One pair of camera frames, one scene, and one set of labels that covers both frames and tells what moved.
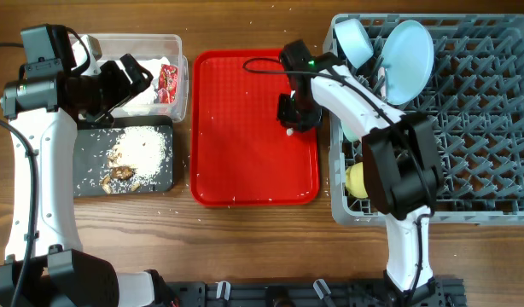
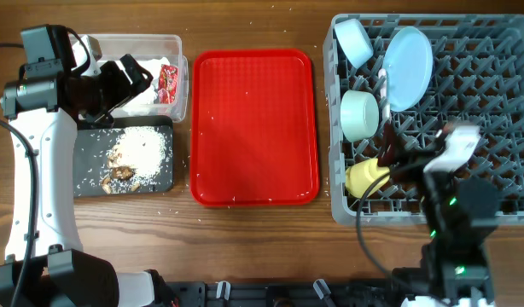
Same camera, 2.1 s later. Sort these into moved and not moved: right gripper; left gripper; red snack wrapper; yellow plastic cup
Moved: right gripper
Not moved: red snack wrapper; yellow plastic cup; left gripper
